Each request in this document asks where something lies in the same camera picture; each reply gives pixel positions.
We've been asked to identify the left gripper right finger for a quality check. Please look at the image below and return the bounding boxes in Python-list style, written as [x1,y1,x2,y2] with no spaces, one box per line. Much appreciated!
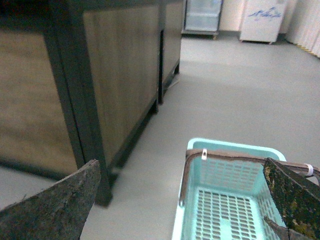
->
[263,157,320,240]

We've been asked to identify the light blue plastic basket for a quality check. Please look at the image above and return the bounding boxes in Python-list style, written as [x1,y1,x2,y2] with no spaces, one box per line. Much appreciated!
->
[172,138,285,240]

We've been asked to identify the glass door fridge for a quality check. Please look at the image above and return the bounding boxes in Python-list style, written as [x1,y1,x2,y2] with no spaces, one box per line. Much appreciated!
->
[181,0,224,40]

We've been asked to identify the wooden display stand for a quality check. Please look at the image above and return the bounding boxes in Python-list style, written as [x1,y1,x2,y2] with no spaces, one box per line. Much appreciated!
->
[0,0,184,207]

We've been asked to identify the white chest freezer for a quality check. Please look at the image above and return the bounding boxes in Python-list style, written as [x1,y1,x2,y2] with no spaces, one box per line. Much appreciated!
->
[239,0,288,45]

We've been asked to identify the brown basket handle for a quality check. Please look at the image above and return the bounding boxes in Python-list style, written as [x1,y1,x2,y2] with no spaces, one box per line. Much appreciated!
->
[178,148,320,206]

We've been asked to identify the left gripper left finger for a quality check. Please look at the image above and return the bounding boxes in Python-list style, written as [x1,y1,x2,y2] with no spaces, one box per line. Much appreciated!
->
[0,159,101,240]

